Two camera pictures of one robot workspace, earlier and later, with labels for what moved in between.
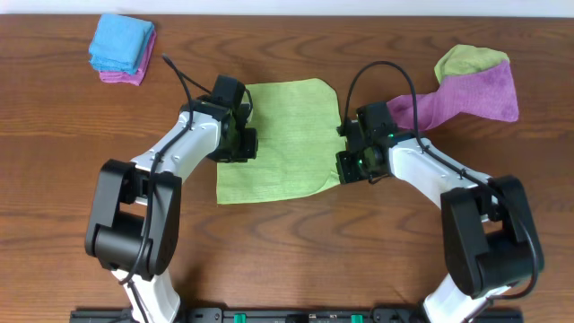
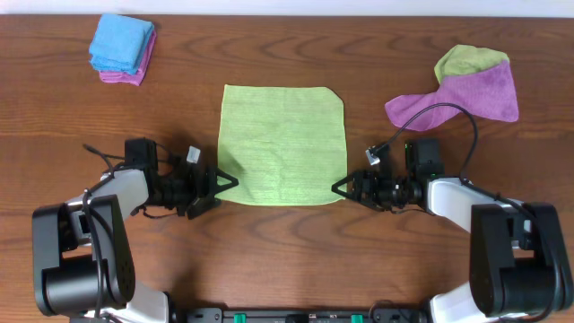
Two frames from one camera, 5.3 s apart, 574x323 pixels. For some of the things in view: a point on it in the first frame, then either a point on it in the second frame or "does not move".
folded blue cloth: x=119 y=43 does not move
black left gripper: x=247 y=144 to x=204 y=187
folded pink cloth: x=136 y=78 does not move
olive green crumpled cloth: x=464 y=58 does not move
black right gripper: x=345 y=166 to x=363 y=190
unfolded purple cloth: x=489 y=93 does not move
